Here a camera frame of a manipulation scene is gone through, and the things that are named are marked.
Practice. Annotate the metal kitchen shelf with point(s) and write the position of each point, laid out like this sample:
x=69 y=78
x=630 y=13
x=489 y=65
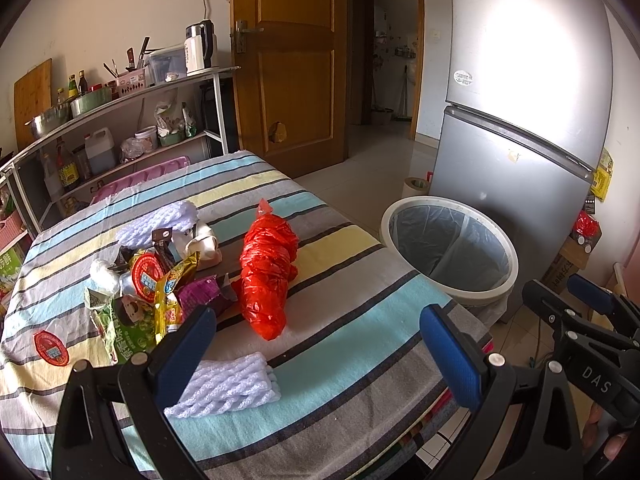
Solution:
x=123 y=117

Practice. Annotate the red sticker lid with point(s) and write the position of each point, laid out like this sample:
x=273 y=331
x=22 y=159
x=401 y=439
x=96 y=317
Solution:
x=51 y=349

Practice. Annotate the cardboard box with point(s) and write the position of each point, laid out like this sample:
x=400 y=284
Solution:
x=572 y=257

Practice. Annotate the green snack bag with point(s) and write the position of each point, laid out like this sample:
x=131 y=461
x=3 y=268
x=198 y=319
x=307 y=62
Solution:
x=125 y=326

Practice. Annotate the purple snack wrapper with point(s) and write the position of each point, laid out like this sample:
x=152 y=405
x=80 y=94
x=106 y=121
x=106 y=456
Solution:
x=214 y=291

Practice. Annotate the white electric kettle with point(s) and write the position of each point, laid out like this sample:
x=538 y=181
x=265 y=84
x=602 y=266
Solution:
x=200 y=47

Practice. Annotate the red round lid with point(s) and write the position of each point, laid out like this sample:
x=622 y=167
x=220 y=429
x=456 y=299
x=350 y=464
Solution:
x=145 y=272

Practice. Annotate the white paper cup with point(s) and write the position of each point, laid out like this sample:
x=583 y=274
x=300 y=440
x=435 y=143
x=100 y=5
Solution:
x=204 y=243

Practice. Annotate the pink plastic lid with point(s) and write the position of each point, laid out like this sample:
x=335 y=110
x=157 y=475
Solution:
x=141 y=176

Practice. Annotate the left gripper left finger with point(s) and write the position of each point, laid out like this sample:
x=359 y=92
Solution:
x=88 y=441

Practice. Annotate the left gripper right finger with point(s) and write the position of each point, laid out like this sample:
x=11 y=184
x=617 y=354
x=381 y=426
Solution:
x=544 y=442

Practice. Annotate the white foam net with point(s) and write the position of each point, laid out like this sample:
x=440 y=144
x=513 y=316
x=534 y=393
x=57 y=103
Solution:
x=178 y=216

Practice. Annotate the white oil jug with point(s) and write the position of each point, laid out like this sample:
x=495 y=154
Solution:
x=100 y=151

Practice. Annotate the green pot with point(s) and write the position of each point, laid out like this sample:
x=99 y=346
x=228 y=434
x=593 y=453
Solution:
x=90 y=101

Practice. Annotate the wooden door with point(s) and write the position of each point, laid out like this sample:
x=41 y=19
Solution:
x=290 y=88

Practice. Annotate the white foam net sleeve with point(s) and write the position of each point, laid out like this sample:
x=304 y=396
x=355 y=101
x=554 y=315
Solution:
x=220 y=387

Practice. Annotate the yellow snack wrapper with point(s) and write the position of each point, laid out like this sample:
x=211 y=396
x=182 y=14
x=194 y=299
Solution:
x=168 y=313

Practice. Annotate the clear storage box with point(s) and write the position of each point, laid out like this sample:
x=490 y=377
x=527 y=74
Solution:
x=166 y=65

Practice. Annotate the white paper roll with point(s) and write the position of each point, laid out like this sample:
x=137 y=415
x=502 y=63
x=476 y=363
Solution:
x=415 y=187

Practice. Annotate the red plastic bag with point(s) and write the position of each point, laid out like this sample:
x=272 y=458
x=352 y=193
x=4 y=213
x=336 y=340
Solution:
x=267 y=268

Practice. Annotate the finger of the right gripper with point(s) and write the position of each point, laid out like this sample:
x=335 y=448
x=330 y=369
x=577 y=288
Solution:
x=555 y=304
x=622 y=313

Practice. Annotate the wooden cutting board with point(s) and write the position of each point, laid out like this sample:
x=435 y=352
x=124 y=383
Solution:
x=32 y=96

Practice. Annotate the right hand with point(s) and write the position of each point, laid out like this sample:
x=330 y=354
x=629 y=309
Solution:
x=597 y=434

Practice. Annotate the white round trash bin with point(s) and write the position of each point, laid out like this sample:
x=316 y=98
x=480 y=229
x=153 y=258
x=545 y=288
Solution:
x=464 y=252

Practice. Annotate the silver refrigerator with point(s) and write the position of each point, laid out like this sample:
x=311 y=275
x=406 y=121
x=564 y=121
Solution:
x=527 y=107

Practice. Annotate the steel bowl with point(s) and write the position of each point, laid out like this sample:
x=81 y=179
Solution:
x=47 y=121

